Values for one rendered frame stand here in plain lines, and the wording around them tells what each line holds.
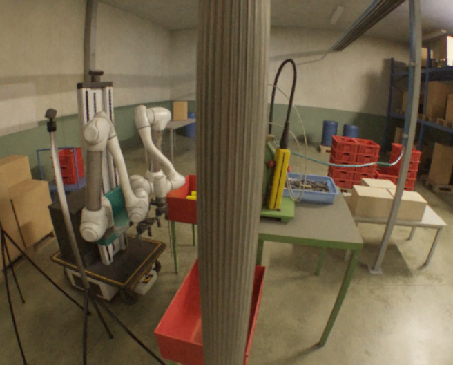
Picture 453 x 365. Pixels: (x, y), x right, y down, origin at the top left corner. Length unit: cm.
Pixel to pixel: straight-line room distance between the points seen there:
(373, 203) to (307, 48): 779
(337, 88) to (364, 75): 121
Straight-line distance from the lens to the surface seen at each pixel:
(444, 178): 698
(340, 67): 998
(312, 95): 977
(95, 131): 144
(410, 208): 299
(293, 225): 155
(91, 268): 234
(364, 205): 277
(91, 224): 165
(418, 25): 265
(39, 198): 333
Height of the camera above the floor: 168
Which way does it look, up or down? 20 degrees down
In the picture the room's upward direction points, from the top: 1 degrees clockwise
